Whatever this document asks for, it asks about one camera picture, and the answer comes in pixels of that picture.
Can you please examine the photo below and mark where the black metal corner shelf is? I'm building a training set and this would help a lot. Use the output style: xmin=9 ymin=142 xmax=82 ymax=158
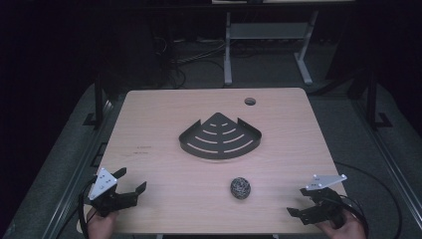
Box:
xmin=178 ymin=112 xmax=263 ymax=160

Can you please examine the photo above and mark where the person's right hand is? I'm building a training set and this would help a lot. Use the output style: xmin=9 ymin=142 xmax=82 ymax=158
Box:
xmin=315 ymin=209 xmax=366 ymax=239

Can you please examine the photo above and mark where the black cable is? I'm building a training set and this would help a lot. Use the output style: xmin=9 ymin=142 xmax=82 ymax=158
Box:
xmin=332 ymin=160 xmax=404 ymax=239
xmin=77 ymin=178 xmax=98 ymax=239

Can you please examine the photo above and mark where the aluminium rail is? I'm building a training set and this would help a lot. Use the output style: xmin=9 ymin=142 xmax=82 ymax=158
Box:
xmin=41 ymin=99 xmax=115 ymax=239
xmin=351 ymin=99 xmax=422 ymax=231

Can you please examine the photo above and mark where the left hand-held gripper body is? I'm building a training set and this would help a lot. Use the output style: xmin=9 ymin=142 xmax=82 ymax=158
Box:
xmin=87 ymin=167 xmax=139 ymax=218

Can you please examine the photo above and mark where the bundle of floor cables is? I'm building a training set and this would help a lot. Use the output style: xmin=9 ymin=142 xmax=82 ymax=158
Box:
xmin=151 ymin=35 xmax=227 ymax=90

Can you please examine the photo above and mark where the person's left hand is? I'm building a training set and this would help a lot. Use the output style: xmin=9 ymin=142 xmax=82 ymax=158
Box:
xmin=86 ymin=210 xmax=119 ymax=239

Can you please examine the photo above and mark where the steel wool ball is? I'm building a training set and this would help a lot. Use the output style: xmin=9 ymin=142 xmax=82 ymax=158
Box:
xmin=230 ymin=176 xmax=252 ymax=201

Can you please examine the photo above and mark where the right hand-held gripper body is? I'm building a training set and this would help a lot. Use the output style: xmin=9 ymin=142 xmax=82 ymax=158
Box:
xmin=304 ymin=173 xmax=348 ymax=229

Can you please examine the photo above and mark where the grey metal desk frame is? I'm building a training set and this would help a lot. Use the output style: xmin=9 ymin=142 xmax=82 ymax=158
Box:
xmin=223 ymin=9 xmax=316 ymax=87

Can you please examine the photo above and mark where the black metal stand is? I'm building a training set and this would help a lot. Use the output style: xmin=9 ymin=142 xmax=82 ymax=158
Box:
xmin=83 ymin=74 xmax=107 ymax=130
xmin=364 ymin=68 xmax=394 ymax=131

